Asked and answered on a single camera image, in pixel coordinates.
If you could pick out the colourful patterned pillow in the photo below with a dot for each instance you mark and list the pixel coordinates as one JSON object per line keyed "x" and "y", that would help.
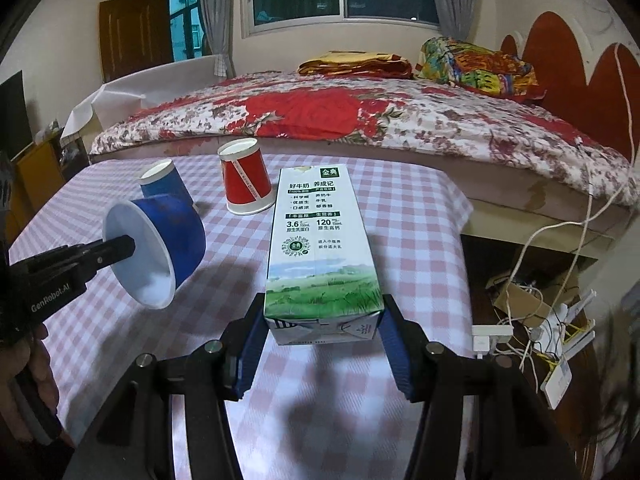
{"x": 475, "y": 67}

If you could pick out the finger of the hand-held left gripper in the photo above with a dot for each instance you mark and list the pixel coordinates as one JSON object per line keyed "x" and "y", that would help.
{"x": 110, "y": 251}

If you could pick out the folded yellow red blanket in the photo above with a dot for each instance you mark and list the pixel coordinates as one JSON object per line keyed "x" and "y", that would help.
{"x": 355, "y": 65}

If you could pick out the green white milk carton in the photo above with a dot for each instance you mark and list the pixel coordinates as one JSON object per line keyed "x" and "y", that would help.
{"x": 320, "y": 240}

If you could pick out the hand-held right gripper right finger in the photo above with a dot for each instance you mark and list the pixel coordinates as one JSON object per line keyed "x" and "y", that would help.
{"x": 397, "y": 355}

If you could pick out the pink checkered tablecloth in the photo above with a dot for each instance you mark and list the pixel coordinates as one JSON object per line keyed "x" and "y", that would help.
{"x": 350, "y": 410}

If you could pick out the cardboard box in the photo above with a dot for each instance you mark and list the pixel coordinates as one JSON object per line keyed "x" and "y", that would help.
{"x": 522, "y": 305}

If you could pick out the white router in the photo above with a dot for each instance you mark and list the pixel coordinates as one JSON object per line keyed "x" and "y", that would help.
{"x": 560, "y": 385}

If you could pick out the white power strip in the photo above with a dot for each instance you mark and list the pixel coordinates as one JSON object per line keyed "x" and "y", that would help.
{"x": 492, "y": 337}

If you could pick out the bed with floral cover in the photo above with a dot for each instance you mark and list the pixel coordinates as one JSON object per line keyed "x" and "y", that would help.
{"x": 350, "y": 110}

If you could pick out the wooden cabinet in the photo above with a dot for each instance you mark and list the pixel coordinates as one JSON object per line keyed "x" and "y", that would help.
{"x": 35, "y": 180}

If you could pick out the red scalloped headboard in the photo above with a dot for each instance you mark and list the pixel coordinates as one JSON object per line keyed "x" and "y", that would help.
{"x": 555, "y": 55}

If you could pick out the balcony glass door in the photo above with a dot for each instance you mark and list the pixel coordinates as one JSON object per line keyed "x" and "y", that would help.
{"x": 187, "y": 25}

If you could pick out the blue paper cup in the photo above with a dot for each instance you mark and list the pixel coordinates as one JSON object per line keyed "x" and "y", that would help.
{"x": 175, "y": 240}
{"x": 165, "y": 182}

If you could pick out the red paper cup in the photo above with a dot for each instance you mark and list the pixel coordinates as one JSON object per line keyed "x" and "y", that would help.
{"x": 245, "y": 180}

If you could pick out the brown wooden door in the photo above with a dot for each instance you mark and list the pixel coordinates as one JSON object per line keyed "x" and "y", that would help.
{"x": 132, "y": 40}

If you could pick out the white board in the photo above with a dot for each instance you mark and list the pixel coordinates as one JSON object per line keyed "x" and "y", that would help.
{"x": 150, "y": 85}

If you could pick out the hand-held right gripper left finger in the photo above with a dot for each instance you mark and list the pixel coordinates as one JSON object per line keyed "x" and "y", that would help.
{"x": 250, "y": 355}

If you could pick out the black television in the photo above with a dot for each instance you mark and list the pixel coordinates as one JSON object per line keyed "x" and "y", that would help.
{"x": 12, "y": 115}

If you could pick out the person's left hand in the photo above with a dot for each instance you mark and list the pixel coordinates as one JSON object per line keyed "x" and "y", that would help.
{"x": 42, "y": 370}

